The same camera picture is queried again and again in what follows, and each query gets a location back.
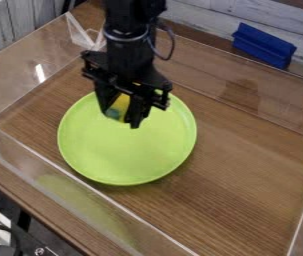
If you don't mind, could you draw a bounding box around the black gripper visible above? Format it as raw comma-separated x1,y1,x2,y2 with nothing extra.
80,50,172,129

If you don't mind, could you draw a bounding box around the yellow toy banana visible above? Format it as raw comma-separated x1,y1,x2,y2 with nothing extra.
106,94,130,122

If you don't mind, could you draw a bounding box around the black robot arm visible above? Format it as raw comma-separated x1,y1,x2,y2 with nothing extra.
82,0,172,129

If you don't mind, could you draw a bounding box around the green round plate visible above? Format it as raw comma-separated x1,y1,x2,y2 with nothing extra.
58,93,198,186

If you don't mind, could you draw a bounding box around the blue block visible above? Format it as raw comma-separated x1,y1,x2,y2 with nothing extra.
233,23,297,69

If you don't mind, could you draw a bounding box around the clear acrylic corner bracket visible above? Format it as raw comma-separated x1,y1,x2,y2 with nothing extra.
66,12,107,51

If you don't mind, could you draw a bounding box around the black cable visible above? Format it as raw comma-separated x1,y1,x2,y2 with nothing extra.
147,18,178,62

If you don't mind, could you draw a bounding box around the clear acrylic enclosure wall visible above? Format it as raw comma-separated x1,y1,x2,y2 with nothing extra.
0,18,303,256

